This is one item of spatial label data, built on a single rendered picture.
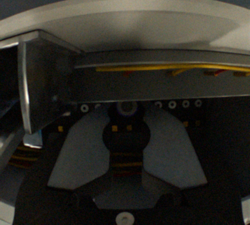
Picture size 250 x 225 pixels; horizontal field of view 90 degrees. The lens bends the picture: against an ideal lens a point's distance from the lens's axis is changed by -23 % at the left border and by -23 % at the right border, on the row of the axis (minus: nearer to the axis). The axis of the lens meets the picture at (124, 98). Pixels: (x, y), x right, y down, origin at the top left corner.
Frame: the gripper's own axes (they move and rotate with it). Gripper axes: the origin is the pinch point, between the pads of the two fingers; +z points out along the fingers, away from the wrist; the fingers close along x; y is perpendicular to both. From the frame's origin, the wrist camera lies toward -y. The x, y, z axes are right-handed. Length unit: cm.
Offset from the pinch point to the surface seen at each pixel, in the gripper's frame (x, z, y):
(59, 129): -10.5, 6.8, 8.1
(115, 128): -2.0, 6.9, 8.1
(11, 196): -17.4, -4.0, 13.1
